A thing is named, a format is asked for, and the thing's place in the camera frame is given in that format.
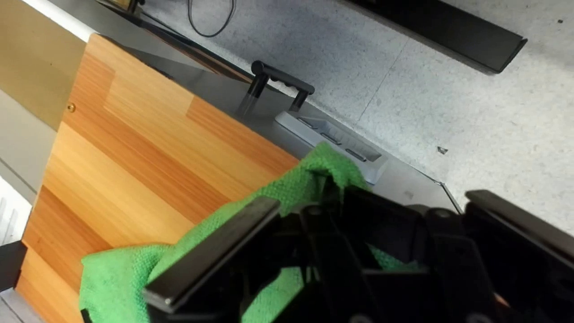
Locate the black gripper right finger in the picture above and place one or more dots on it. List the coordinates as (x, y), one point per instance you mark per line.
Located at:
(550, 238)

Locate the black oven door handle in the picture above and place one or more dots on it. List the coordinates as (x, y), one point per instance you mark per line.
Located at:
(263, 74)

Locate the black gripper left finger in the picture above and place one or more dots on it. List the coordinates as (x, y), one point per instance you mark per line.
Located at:
(184, 279)

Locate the grey toy oven cabinet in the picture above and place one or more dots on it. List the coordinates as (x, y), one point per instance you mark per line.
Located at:
(207, 76)

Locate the green towel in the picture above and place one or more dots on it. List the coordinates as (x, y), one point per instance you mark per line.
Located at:
(112, 283)

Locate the black floor beam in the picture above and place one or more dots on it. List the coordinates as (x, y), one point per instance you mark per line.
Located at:
(457, 33)

